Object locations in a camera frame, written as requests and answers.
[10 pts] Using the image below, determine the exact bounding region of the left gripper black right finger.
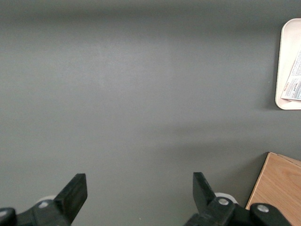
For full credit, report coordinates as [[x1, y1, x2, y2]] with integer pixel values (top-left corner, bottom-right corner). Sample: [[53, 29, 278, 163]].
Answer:
[[185, 172, 292, 226]]

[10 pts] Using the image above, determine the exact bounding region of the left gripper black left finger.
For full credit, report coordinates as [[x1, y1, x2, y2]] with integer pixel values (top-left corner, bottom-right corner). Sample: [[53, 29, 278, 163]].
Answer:
[[0, 173, 88, 226]]

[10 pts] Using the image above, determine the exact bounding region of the cream plastic tray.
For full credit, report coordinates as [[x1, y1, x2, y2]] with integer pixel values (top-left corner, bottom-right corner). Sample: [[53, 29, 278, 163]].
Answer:
[[274, 18, 301, 111]]

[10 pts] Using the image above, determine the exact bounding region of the wooden drawer cabinet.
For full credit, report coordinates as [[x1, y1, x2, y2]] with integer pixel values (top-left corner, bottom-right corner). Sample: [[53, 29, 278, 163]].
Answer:
[[245, 152, 301, 226]]

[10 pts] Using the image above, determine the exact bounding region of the red cardboard box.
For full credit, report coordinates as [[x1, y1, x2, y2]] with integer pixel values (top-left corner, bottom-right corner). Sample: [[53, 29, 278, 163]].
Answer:
[[280, 48, 301, 102]]

